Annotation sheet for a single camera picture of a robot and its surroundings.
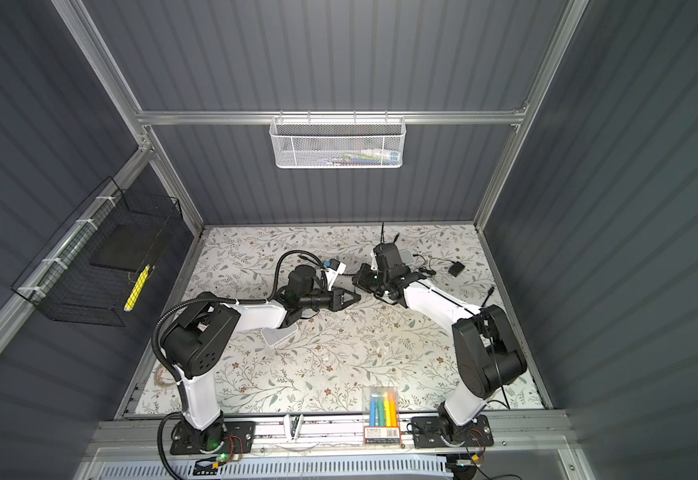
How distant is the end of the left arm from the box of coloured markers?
25cm

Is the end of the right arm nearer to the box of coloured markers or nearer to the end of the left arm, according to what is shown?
the end of the left arm

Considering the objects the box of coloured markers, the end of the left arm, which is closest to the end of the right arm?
the end of the left arm

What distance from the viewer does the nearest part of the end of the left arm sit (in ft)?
2.52

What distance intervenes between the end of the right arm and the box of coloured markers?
11.1 inches

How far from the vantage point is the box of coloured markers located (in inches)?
29.0

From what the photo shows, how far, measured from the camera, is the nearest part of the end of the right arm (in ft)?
2.21
